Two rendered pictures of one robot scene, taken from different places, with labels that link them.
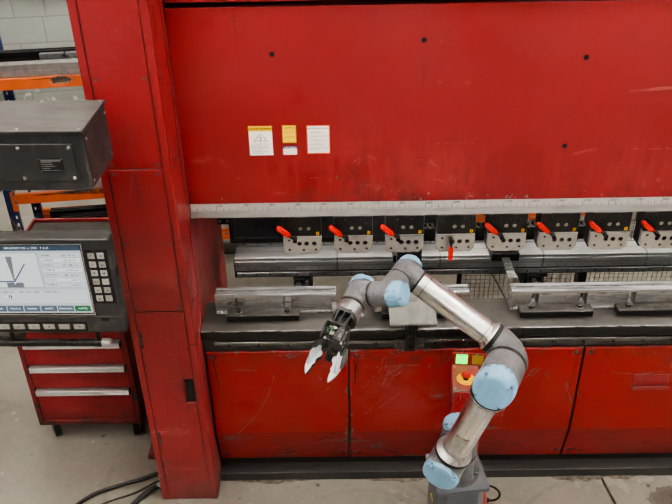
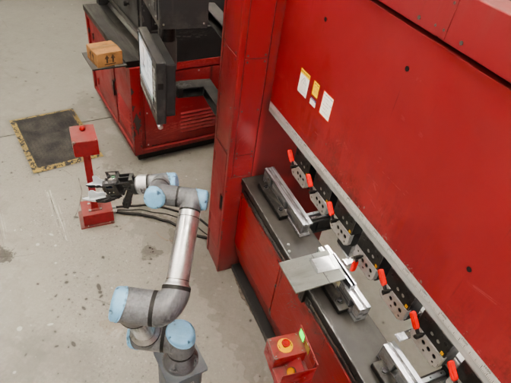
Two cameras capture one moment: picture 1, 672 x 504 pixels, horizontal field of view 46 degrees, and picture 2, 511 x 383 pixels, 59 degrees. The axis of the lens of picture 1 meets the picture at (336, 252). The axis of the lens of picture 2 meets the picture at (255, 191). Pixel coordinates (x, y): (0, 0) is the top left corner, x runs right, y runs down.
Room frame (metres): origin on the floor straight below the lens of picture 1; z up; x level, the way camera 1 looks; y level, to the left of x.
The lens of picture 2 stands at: (1.57, -1.33, 2.62)
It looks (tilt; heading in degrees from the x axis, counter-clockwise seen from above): 41 degrees down; 60
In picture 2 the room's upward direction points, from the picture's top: 9 degrees clockwise
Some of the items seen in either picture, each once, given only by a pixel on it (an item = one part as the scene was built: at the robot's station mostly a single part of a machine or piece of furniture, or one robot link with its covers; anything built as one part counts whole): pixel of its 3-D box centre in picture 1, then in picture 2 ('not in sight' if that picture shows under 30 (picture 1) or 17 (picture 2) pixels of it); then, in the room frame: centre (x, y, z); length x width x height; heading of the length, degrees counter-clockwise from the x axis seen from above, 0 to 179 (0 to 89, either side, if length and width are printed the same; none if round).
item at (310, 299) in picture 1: (275, 300); (286, 200); (2.69, 0.26, 0.92); 0.50 x 0.06 x 0.10; 89
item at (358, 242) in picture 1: (353, 229); (327, 192); (2.69, -0.07, 1.26); 0.15 x 0.09 x 0.17; 89
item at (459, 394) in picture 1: (477, 383); (289, 357); (2.34, -0.54, 0.75); 0.20 x 0.16 x 0.18; 83
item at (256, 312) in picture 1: (263, 314); (272, 200); (2.63, 0.31, 0.89); 0.30 x 0.05 x 0.03; 89
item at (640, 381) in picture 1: (651, 381); not in sight; (2.52, -1.32, 0.58); 0.15 x 0.02 x 0.07; 89
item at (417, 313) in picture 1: (411, 304); (312, 270); (2.54, -0.29, 1.00); 0.26 x 0.18 x 0.01; 179
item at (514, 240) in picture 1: (505, 227); (404, 292); (2.68, -0.67, 1.26); 0.15 x 0.09 x 0.17; 89
